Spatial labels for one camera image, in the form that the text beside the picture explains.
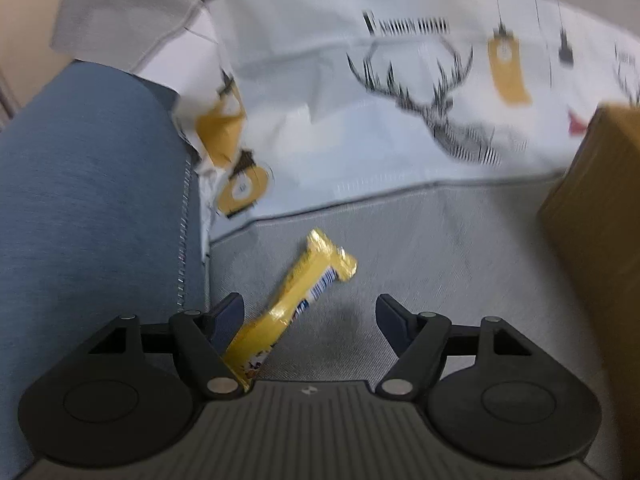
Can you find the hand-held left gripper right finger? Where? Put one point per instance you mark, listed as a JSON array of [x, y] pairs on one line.
[[390, 317]]

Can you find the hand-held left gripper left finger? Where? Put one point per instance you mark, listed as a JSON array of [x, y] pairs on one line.
[[230, 315]]

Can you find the yellow snack bar packet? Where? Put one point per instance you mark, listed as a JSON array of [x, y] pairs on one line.
[[300, 285]]

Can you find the cardboard box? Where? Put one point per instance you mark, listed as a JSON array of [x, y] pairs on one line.
[[595, 240]]

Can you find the blue fabric sofa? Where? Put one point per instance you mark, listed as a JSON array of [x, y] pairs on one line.
[[90, 200]]

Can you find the deer print bed sheet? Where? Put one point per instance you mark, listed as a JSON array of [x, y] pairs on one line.
[[350, 135]]

